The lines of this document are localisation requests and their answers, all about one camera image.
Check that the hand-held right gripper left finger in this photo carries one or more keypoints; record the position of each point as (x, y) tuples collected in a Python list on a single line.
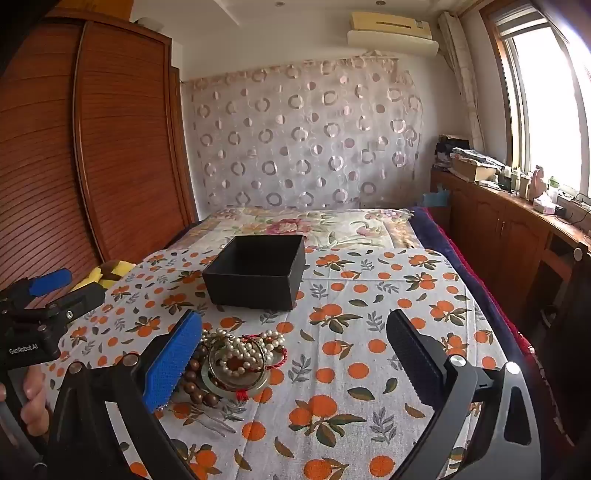
[(171, 360)]

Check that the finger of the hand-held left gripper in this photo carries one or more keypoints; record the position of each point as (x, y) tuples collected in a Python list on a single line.
[(85, 295), (51, 280)]

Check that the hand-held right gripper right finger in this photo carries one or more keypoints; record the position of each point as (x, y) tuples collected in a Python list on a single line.
[(413, 364)]

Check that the black cardboard box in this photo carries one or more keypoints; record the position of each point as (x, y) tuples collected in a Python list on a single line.
[(254, 288)]

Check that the person's left hand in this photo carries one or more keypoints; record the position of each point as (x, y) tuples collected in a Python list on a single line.
[(34, 401)]

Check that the yellow cloth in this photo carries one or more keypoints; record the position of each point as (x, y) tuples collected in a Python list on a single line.
[(108, 272)]

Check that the orange fruit print cloth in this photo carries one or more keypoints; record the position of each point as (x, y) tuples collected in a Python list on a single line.
[(346, 323)]

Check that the dark blue blanket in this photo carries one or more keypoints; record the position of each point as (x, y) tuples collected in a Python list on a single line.
[(466, 272)]

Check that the brown wooden wardrobe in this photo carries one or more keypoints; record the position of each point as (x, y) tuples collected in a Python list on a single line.
[(92, 161)]

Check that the long wooden cabinet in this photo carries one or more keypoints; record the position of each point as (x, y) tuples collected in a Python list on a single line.
[(498, 235)]

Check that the dark chair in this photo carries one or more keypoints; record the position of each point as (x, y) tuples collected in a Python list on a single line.
[(568, 346)]

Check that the teal paper bag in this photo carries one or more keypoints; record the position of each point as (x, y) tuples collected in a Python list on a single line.
[(434, 199)]

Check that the pink tissue pack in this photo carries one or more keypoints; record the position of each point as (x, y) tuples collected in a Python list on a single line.
[(545, 205)]

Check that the folded patterned cloth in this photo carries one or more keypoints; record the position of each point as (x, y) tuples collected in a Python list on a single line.
[(478, 157)]

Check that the pile of dark clothes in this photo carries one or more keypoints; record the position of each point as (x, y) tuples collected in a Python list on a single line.
[(445, 147)]

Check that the pink figurine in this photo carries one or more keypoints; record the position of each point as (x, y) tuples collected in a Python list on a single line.
[(538, 182)]

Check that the circle pattern sheer curtain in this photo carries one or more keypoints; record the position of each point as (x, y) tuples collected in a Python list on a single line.
[(300, 138)]

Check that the white window curtain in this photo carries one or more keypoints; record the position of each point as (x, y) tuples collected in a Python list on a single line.
[(461, 78)]

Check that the window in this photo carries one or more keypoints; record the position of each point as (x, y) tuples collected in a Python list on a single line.
[(549, 92)]

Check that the wall air conditioner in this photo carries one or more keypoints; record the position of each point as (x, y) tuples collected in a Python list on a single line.
[(392, 34)]

